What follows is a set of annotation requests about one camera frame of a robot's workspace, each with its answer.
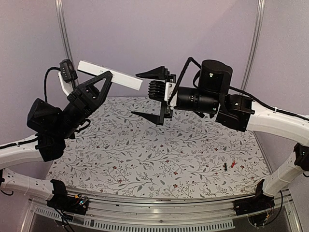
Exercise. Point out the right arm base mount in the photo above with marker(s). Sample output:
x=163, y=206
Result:
x=257, y=203

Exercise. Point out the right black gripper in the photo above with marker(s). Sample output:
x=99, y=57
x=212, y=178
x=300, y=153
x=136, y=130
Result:
x=159, y=72

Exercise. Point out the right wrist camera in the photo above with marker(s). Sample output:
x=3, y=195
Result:
x=156, y=91

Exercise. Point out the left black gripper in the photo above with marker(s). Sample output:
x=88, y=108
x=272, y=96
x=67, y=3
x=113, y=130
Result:
x=86, y=97

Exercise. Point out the right aluminium frame post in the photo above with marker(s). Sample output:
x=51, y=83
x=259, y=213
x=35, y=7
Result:
x=254, y=45

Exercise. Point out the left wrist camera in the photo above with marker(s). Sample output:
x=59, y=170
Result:
x=67, y=76

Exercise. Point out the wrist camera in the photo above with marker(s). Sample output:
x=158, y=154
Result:
x=67, y=76
x=156, y=91

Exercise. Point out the aluminium frame post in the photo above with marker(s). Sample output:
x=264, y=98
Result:
x=254, y=45
x=63, y=29

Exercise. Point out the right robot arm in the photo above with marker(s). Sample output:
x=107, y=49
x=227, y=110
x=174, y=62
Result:
x=239, y=111

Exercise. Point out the floral patterned table mat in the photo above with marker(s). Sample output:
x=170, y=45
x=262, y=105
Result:
x=124, y=154

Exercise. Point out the aluminium front rail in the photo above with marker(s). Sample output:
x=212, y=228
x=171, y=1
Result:
x=116, y=213

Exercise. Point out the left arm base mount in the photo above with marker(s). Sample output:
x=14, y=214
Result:
x=60, y=200

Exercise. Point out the left aluminium frame post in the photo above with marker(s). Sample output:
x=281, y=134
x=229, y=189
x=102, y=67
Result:
x=63, y=29

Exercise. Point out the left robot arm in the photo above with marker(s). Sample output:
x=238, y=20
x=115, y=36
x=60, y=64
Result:
x=52, y=126

